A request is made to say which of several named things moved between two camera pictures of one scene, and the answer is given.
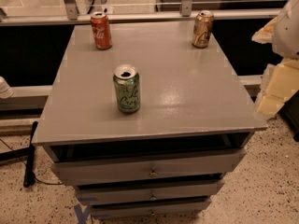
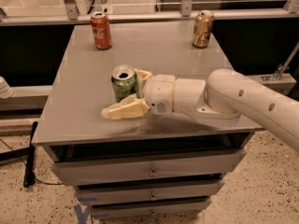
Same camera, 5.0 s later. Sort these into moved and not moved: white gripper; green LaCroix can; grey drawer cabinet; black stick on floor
Moved: white gripper
Not moved: green LaCroix can; grey drawer cabinet; black stick on floor
